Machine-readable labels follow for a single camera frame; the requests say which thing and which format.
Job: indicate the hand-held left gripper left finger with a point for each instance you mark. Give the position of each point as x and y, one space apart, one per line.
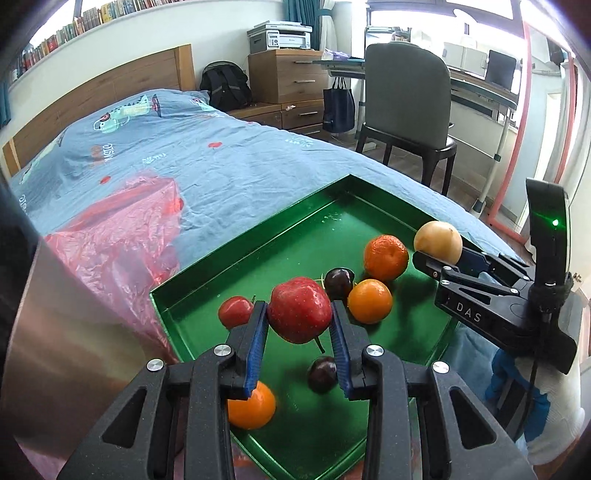
256 355

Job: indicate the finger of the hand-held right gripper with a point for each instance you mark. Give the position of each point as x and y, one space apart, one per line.
498 267
429 263

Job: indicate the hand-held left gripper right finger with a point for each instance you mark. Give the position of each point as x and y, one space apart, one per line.
340 355

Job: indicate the yellow pear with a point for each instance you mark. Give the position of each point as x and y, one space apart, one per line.
437 241

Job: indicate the dark purple plum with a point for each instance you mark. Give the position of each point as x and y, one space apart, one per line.
338 282
322 374

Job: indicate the orange mandarin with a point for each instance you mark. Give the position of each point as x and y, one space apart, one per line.
256 410
385 257
369 301

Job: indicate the small red apple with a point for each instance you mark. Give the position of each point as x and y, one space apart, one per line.
234 311

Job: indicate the large red apple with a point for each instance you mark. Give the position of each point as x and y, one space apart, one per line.
300 309

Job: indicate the green metal tray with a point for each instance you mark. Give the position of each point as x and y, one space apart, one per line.
286 249

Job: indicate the person's right forearm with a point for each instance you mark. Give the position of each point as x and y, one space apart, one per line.
561 415

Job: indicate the person's right hand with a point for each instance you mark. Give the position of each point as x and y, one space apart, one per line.
538 406

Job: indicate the pink framed mirror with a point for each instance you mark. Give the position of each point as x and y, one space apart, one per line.
549 115

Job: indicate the grey upholstered chair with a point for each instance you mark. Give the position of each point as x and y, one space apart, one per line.
401 92

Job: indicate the grey study desk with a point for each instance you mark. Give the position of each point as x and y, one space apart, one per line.
480 94

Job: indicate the black tote bag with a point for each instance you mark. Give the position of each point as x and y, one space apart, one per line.
338 108

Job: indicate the black monitor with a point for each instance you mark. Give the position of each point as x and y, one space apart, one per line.
502 69

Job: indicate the low wooden nightstand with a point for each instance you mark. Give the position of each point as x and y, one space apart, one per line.
286 117

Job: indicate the blue printed blanket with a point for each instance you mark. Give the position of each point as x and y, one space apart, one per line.
231 152

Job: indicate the white box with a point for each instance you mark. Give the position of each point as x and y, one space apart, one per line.
464 57

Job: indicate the wooden drawer cabinet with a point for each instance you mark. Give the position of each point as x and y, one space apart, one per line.
286 76

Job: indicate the window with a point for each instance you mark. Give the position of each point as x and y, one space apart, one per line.
438 21

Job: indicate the black backpack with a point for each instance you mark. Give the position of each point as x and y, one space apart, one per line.
226 87

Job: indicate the white printer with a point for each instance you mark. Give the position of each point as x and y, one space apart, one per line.
279 37

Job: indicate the teal curtain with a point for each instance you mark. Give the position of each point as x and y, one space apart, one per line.
300 21
4 104

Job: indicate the wooden headboard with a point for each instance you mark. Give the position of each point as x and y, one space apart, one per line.
115 87

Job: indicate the row of books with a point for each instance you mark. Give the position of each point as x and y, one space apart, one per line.
60 37

